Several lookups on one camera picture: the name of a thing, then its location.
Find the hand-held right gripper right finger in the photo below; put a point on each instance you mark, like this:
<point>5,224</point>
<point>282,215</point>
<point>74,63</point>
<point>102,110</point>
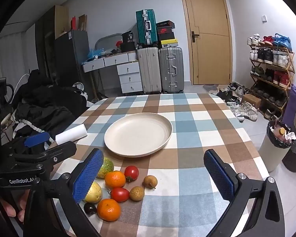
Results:
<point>218,175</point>

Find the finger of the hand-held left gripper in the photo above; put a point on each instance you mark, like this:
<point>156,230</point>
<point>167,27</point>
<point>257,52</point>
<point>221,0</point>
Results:
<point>37,138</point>
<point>63,150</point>

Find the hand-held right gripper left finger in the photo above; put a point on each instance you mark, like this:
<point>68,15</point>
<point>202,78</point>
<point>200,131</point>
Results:
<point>87,175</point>

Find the orange mandarin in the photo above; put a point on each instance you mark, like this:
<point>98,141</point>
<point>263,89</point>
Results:
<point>115,179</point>
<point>108,209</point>

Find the dark purple plum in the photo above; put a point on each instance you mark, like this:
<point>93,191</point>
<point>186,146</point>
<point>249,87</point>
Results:
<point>90,208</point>

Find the brown longan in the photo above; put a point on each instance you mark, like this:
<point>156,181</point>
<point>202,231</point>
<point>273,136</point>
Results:
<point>150,181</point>
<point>137,193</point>

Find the cream round plate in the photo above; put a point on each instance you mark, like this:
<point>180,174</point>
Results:
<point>138,134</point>

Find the person's left hand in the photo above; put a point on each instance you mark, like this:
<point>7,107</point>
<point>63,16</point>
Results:
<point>11,208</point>

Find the white cloth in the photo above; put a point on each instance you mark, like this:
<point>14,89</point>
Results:
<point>71,134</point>

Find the pile of black clothes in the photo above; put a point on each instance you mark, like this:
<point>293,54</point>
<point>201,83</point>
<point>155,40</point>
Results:
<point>46,103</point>

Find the red tomato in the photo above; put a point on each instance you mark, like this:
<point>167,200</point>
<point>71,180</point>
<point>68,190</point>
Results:
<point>119,194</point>
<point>132,172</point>

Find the checkered tablecloth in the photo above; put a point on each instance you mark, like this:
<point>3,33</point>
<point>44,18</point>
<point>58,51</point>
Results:
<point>192,133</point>

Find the white trash bin black bag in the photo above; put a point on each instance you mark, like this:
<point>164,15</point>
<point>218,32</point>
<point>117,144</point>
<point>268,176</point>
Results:
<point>271,153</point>

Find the scattered sneakers pile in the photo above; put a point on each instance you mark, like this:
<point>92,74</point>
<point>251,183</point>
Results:
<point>239,98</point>

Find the brown cardboard box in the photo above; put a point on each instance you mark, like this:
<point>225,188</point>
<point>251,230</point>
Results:
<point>251,100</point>

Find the black cabinet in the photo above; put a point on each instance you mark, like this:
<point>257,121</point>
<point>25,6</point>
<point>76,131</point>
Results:
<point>69,59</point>

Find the white curtain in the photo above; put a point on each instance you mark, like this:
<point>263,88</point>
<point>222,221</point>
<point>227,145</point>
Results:
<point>12,54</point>

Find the white desk with drawers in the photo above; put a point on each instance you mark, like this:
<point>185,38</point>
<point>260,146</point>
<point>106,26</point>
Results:
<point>128,74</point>

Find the blue plastic bag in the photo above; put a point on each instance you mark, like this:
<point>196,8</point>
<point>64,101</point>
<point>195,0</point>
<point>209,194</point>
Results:
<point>95,53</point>

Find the purple bag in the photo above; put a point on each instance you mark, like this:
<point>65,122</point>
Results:
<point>292,103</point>

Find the silver suitcase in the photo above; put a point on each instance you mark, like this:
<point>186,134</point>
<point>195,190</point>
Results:
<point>171,70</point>

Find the beige suitcase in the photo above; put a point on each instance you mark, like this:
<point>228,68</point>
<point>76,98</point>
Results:
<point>149,70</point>

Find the wide black box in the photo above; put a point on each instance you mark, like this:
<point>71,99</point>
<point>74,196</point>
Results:
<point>127,47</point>

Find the flat cardboard sheet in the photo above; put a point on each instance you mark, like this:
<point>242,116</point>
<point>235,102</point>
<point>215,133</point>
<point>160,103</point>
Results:
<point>61,19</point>

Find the rows of assorted shoes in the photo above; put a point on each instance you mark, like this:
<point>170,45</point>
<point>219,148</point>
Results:
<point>268,55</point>

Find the small black box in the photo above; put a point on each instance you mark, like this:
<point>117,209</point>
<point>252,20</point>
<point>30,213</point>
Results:
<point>127,37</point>

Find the wooden shoe rack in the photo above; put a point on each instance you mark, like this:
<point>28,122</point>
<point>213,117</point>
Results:
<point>290,61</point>

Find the yellow and black shoebox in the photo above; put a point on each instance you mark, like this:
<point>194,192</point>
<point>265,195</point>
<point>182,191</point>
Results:
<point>168,43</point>

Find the wooden door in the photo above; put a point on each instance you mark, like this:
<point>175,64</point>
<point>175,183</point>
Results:
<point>207,29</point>

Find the teal suitcase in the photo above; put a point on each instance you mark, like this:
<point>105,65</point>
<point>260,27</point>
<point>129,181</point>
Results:
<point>146,27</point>

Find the red and black shoebox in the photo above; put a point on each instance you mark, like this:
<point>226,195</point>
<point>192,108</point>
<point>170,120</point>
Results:
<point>165,31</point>

